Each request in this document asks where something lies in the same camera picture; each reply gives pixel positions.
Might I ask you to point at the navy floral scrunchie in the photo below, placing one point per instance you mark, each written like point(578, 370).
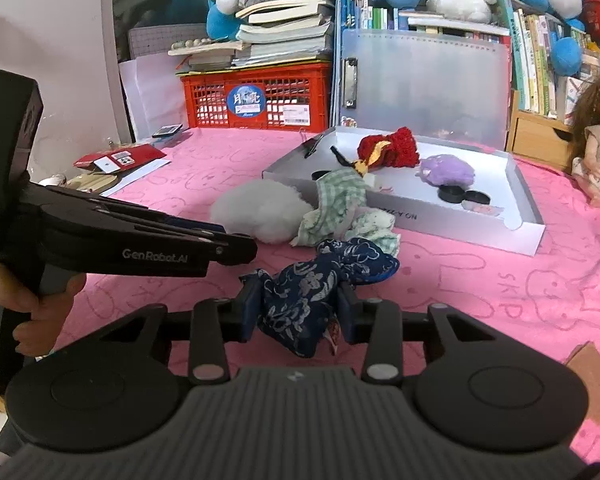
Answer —
point(300, 300)

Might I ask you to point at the translucent file folder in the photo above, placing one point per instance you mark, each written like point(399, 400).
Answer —
point(430, 90)

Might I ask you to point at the white dog plush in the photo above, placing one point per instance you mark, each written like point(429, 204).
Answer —
point(460, 5)

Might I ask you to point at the beige wooden board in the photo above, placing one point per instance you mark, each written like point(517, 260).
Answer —
point(92, 181)

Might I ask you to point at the white flat paper sheet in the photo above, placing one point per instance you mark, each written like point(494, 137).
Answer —
point(140, 172)

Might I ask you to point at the grey grid cutting mat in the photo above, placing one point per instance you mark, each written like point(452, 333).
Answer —
point(150, 40)

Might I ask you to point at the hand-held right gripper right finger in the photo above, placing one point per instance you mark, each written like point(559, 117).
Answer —
point(347, 315)

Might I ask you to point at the blue folder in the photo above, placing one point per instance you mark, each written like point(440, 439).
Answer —
point(341, 35)

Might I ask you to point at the red booklet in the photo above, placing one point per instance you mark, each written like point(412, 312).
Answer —
point(145, 152)

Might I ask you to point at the row of thin books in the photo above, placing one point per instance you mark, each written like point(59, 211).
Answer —
point(380, 15)

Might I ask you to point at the red crocheted scrunchie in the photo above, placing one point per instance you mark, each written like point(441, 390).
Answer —
point(395, 150)

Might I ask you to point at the person's left hand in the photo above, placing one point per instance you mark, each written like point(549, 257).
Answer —
point(5, 285)

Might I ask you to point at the black binder clip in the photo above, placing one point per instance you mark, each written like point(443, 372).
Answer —
point(312, 146)

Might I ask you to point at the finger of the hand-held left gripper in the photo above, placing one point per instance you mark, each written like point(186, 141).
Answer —
point(130, 212)
point(230, 252)

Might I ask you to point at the small card box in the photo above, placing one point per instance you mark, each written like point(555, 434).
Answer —
point(167, 131)

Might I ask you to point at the wooden drawer organizer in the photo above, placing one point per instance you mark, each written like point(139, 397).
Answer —
point(535, 135)

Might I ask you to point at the stack of books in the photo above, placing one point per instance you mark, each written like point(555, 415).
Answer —
point(290, 30)

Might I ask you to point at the pale green floral scrunchie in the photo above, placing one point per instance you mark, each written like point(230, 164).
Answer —
point(375, 227)

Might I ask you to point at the white cardboard box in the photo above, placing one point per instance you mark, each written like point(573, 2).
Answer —
point(430, 230)

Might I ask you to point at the white fluffy scrunchie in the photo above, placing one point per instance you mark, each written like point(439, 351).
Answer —
point(260, 210)

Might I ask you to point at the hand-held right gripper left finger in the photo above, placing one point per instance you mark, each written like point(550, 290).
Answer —
point(250, 310)

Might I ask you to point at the white leaning paper sheets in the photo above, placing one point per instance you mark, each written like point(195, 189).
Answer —
point(150, 95)

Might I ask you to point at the row of green books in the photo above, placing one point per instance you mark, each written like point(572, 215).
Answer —
point(530, 60)

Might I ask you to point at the purple fluffy scrunchie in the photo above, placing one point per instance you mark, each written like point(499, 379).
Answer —
point(447, 170)

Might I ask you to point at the pink bunny print towel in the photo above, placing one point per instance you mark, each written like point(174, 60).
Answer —
point(480, 290)

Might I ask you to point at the brown cardboard piece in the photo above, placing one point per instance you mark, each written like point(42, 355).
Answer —
point(587, 380)

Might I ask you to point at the blue white cat plush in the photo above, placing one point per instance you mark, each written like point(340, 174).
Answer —
point(222, 15)

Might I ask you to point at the green plaid scrunchie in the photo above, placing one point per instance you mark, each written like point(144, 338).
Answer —
point(335, 195)

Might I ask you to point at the red plastic crate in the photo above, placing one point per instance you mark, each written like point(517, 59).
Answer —
point(210, 100)

